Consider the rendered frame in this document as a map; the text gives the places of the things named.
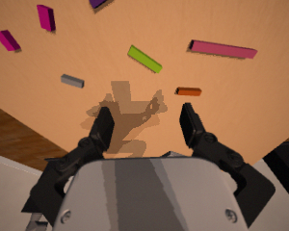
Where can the orange rod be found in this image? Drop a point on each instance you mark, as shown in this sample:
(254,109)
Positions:
(188,91)

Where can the lime green rod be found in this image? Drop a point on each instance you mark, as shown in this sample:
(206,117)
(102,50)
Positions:
(144,59)

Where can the purple rod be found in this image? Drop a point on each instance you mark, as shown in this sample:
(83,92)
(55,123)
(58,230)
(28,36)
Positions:
(96,3)

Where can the magenta rod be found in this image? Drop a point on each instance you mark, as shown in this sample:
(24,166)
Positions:
(46,18)
(8,41)

